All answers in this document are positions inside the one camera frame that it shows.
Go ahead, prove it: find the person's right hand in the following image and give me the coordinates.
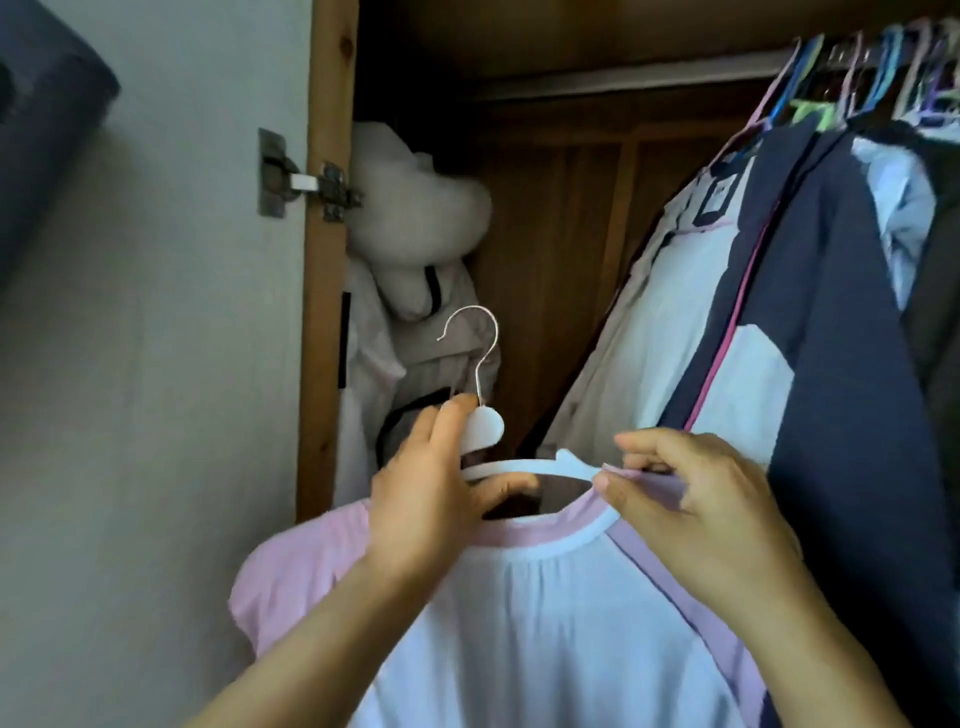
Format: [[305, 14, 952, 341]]
[[592, 427, 805, 603]]

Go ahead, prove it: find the person's left hand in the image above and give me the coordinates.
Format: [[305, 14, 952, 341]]
[[366, 393, 542, 591]]

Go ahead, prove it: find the white hanger with metal hook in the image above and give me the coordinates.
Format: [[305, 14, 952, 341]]
[[436, 304, 625, 526]]

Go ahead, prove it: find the pink and white shirt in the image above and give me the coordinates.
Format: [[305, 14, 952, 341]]
[[228, 463, 777, 728]]

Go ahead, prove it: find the person's left forearm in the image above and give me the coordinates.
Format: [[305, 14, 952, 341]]
[[183, 555, 455, 728]]

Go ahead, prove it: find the person's right forearm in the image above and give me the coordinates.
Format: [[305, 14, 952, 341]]
[[690, 570, 912, 728]]

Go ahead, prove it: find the white garment with navy pattern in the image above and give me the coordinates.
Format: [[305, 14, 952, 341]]
[[538, 138, 762, 470]]

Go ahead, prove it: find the white hooded jacket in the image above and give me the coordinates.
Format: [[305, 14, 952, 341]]
[[333, 120, 502, 511]]

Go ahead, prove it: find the brown wooden wardrobe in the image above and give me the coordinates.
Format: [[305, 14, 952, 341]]
[[295, 0, 960, 526]]

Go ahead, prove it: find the navy and white jacket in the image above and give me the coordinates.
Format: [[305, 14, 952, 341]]
[[658, 112, 960, 728]]

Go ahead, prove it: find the white wardrobe door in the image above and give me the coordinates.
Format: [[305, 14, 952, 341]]
[[0, 0, 315, 728]]

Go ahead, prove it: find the metal door hinge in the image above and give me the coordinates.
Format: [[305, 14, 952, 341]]
[[258, 127, 363, 224]]

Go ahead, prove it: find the dark grey garment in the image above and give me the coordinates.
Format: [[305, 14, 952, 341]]
[[873, 120, 960, 481]]

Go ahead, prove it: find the light blue shirt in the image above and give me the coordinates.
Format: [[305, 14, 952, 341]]
[[851, 135, 940, 310]]

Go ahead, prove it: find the row of coloured hangers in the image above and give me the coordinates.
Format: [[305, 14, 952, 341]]
[[705, 16, 960, 170]]

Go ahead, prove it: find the pale wardrobe rail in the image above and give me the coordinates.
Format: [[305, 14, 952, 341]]
[[465, 48, 798, 104]]

